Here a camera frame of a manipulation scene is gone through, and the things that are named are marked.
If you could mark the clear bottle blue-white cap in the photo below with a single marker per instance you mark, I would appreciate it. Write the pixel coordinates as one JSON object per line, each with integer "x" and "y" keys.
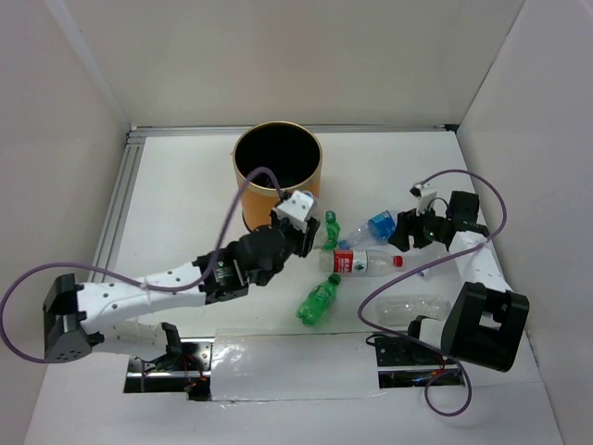
{"x": 317, "y": 212}

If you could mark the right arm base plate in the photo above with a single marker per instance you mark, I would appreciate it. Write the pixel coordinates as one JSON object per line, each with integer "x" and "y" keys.
{"x": 404, "y": 364}

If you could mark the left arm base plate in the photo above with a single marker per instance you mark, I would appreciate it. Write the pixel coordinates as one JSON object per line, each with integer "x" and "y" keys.
{"x": 189, "y": 375}

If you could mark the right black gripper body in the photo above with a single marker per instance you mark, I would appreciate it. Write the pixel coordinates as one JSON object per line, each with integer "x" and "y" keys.
{"x": 429, "y": 229}

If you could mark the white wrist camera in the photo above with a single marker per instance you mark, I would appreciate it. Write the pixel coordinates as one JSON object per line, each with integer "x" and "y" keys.
{"x": 425, "y": 195}
{"x": 298, "y": 209}

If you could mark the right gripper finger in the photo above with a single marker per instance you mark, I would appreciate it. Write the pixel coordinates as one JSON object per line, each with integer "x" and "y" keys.
{"x": 400, "y": 239}
{"x": 406, "y": 220}

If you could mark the blue label clear bottle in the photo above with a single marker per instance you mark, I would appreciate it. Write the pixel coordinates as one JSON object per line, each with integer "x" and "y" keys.
{"x": 375, "y": 232}

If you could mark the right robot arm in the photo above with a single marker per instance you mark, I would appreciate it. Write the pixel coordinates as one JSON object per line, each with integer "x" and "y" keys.
{"x": 487, "y": 320}

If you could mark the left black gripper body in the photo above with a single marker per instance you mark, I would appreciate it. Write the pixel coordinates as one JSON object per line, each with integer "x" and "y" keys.
{"x": 294, "y": 241}

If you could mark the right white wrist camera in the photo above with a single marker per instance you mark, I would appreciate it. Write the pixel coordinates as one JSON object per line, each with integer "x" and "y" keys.
{"x": 425, "y": 195}

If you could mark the aluminium frame rail left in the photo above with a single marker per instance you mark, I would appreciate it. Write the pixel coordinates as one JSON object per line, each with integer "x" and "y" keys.
{"x": 108, "y": 246}

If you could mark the red label clear bottle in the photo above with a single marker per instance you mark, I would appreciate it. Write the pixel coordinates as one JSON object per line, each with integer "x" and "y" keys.
{"x": 362, "y": 263}

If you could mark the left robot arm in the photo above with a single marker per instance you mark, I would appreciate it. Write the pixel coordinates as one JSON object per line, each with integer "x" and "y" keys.
{"x": 81, "y": 318}

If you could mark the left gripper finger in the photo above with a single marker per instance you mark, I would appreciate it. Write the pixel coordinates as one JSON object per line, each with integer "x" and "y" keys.
{"x": 307, "y": 240}
{"x": 279, "y": 216}

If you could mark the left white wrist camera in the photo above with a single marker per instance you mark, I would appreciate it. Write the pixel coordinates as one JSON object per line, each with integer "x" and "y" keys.
{"x": 298, "y": 209}

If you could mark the clear bottle white-blue cap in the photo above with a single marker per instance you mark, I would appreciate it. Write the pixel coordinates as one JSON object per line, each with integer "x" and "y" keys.
{"x": 441, "y": 268}

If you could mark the small green bottle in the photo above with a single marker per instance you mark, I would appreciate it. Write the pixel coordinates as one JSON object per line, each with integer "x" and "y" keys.
{"x": 332, "y": 231}

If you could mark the green soda bottle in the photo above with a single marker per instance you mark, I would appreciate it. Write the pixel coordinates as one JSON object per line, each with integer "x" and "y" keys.
{"x": 319, "y": 300}

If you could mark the orange cylindrical bin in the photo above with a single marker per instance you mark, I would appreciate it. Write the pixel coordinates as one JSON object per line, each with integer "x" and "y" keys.
{"x": 292, "y": 152}

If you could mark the clear crushed label-less bottle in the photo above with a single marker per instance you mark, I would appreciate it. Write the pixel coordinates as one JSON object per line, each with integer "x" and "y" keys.
{"x": 400, "y": 311}

